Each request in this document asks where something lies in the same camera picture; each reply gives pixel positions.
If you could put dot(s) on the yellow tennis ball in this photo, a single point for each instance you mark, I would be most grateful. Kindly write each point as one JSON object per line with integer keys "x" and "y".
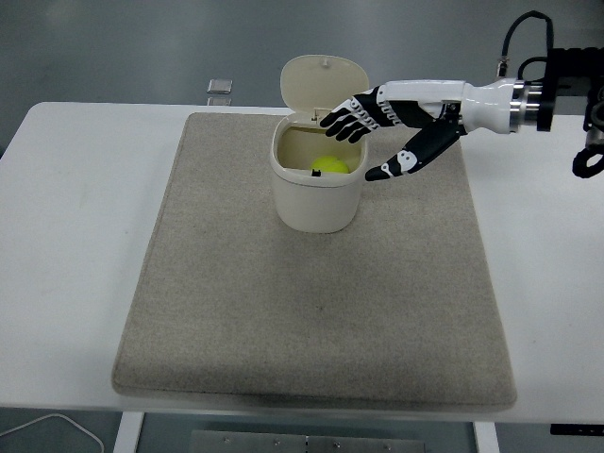
{"x": 330, "y": 165}

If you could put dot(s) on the white table leg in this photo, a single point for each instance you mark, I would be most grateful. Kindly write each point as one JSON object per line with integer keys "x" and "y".
{"x": 486, "y": 439}
{"x": 128, "y": 434}

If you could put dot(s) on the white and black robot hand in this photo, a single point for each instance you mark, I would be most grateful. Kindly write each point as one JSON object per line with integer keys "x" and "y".
{"x": 486, "y": 106}

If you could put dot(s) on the beige fabric mat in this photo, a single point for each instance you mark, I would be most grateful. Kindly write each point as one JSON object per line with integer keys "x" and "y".
{"x": 307, "y": 307}

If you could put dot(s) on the black table control panel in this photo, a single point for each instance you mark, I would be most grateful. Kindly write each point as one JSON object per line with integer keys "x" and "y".
{"x": 575, "y": 429}

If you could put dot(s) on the cream plastic bin with lid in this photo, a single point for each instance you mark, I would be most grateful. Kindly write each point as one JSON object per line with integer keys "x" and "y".
{"x": 316, "y": 207}

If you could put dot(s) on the grey metal plate with screws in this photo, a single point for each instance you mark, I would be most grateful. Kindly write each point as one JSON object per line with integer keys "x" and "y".
{"x": 307, "y": 443}

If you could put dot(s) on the metal floor socket plate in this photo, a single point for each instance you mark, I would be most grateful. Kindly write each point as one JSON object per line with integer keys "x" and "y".
{"x": 219, "y": 101}
{"x": 220, "y": 86}

